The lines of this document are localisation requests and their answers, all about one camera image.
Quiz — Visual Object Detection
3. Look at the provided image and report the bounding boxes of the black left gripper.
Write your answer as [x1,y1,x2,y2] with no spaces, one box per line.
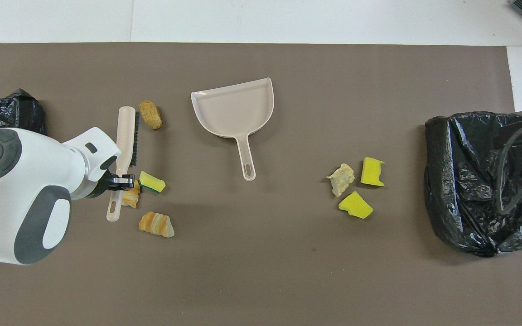
[90,156,135,199]

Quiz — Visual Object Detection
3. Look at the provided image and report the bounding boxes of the short orange-striped croissant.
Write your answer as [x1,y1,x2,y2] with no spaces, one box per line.
[121,180,141,208]

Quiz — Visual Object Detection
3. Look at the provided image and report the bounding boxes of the yellow sponge with green pad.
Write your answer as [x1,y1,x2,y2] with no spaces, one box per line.
[139,171,166,194]

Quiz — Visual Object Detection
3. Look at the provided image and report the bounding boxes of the beige hand brush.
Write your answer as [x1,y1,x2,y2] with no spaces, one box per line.
[106,106,140,222]

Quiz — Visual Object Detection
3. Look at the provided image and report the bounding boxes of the long orange-striped croissant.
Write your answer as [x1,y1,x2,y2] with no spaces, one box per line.
[139,211,175,238]

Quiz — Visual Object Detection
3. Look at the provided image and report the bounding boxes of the brown bread roll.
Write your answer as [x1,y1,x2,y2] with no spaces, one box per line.
[139,100,163,130]

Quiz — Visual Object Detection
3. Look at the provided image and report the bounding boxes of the beige plastic dustpan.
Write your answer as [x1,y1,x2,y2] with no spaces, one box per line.
[191,77,274,182]

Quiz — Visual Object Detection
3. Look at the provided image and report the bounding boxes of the black bag-lined trash bin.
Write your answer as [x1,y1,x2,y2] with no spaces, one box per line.
[425,111,522,258]
[0,88,48,139]

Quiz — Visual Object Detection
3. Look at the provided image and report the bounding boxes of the crumpled beige scrap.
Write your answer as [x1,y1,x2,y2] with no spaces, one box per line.
[326,163,355,197]

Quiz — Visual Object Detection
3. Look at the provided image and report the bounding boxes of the wedge-shaped yellow sponge piece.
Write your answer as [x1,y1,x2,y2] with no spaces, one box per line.
[338,191,374,220]

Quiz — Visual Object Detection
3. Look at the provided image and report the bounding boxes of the notched yellow sponge piece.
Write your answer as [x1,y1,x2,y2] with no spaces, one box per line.
[360,157,385,187]

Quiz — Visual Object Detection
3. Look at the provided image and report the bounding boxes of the brown table mat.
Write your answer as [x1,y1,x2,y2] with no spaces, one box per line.
[0,43,522,326]

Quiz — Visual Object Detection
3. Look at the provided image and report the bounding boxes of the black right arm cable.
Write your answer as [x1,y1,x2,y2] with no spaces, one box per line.
[492,115,522,216]

